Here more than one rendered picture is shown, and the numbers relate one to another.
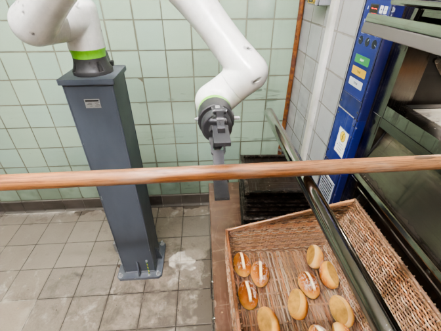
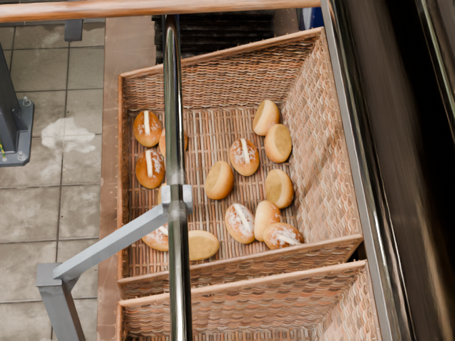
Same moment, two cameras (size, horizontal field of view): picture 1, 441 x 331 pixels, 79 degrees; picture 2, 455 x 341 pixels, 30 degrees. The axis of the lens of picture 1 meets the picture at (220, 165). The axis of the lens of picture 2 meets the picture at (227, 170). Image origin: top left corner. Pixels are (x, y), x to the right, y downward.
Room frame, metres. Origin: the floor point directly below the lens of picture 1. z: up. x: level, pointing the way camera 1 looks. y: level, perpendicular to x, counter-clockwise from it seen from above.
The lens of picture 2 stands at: (-0.64, -0.27, 2.20)
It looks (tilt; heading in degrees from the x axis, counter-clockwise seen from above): 54 degrees down; 0
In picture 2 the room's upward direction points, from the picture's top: straight up
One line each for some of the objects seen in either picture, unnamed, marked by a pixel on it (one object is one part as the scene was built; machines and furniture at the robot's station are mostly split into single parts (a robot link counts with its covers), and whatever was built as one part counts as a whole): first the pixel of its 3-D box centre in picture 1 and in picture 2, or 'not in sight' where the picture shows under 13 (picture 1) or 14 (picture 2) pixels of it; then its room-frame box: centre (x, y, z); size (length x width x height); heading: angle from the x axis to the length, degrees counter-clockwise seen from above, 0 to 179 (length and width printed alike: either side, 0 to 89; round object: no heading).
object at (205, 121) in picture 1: (216, 131); not in sight; (0.57, 0.01, 1.20); 0.09 x 0.07 x 0.08; 4
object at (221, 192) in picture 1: (220, 188); (74, 25); (0.43, 0.00, 1.14); 0.07 x 0.03 x 0.01; 4
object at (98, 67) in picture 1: (96, 60); not in sight; (1.13, 0.51, 1.23); 0.26 x 0.15 x 0.06; 4
